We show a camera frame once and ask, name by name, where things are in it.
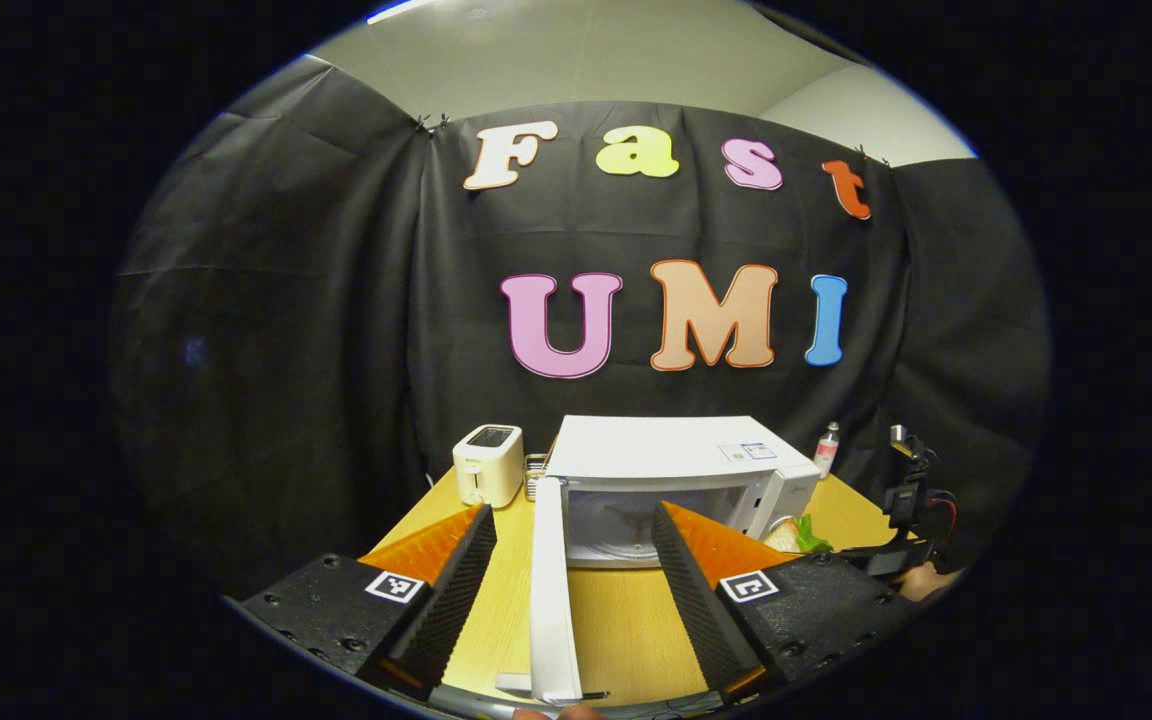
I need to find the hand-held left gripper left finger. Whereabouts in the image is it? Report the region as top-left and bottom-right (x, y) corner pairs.
(239, 503), (498, 701)

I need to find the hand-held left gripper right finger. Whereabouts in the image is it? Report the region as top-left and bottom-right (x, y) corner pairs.
(651, 501), (922, 701)

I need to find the sandwich with green lettuce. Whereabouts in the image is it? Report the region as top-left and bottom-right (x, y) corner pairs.
(764, 513), (835, 554)

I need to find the white microwave oven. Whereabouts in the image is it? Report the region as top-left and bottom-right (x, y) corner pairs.
(494, 415), (823, 704)

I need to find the white toaster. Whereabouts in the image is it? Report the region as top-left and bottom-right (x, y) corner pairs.
(453, 424), (525, 509)

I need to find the black backdrop cloth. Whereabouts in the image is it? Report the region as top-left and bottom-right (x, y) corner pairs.
(111, 55), (1052, 601)

